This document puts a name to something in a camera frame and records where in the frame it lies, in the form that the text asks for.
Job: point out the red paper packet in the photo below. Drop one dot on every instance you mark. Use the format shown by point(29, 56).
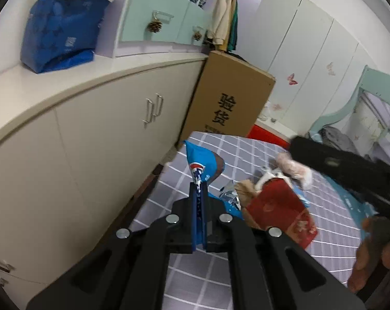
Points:
point(279, 210)

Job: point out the white wardrobe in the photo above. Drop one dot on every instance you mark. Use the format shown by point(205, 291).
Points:
point(295, 32)

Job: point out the white crumpled item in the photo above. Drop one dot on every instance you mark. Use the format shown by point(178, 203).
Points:
point(266, 174)

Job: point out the teal bed headboard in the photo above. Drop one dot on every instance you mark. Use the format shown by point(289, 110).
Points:
point(369, 80)

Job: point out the green hanging garment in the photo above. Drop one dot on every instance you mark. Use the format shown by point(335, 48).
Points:
point(234, 25)

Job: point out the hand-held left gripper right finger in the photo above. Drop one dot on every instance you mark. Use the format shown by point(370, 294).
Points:
point(206, 226)

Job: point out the silver foil wrapper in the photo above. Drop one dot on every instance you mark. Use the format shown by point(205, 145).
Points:
point(229, 197)

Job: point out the pine cone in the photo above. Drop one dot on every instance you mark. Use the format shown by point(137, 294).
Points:
point(197, 35)
point(155, 26)

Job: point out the blue plastic bag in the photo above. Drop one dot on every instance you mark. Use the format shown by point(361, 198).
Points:
point(59, 32)

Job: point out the blue snack packet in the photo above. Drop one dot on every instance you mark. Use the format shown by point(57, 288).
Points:
point(201, 161)

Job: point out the brown cardboard box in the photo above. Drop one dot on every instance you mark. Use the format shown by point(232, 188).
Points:
point(227, 90)

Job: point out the grey checkered bed sheet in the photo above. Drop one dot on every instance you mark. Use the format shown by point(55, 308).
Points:
point(240, 155)

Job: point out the white low cabinet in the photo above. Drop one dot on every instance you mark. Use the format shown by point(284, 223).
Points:
point(85, 135)

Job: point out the grey crumpled cloth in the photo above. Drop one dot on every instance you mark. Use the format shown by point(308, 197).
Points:
point(337, 139)

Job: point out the person's right hand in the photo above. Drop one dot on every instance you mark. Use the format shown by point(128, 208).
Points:
point(359, 264)

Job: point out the floral bedding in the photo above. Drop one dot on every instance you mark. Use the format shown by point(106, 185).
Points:
point(372, 116)

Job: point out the pink butterfly sticker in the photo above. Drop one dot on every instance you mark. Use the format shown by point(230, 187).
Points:
point(292, 79)
point(330, 68)
point(275, 106)

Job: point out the red storage box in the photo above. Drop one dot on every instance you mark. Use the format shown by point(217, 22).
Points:
point(266, 135)

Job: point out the cream hanging garment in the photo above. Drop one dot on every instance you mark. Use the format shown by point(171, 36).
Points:
point(220, 13)

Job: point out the light blue flat packet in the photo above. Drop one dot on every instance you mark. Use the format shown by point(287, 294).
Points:
point(353, 205)

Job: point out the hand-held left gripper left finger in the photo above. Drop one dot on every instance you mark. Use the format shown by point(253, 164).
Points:
point(195, 219)

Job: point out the teal drawer unit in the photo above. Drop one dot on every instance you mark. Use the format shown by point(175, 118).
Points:
point(140, 3)

